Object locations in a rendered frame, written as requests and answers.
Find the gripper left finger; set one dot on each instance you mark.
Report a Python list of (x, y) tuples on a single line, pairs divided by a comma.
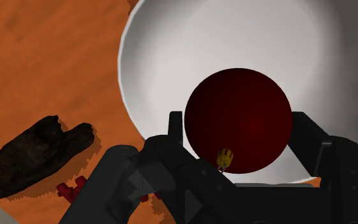
[(154, 173)]

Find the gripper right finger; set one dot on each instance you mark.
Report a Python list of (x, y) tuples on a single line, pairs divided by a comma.
[(336, 161)]

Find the dark red ball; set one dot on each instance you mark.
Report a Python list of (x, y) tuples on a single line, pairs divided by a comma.
[(238, 118)]

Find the small red toy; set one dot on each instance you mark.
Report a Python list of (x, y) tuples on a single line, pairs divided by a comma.
[(70, 190)]

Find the dark brown animal figure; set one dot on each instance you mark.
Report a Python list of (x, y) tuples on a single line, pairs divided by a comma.
[(33, 155)]

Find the white bowl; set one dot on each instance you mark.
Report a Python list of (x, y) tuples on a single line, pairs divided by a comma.
[(203, 46)]

